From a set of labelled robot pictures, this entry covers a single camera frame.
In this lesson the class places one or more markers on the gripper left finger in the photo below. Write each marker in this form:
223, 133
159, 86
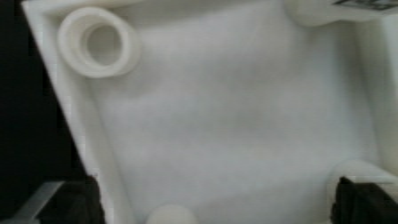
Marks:
63, 204

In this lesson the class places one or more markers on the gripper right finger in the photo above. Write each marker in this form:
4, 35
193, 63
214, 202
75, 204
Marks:
363, 206

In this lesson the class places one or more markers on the white square table top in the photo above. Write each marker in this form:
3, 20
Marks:
230, 108

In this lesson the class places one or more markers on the white table leg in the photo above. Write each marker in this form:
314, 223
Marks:
319, 12

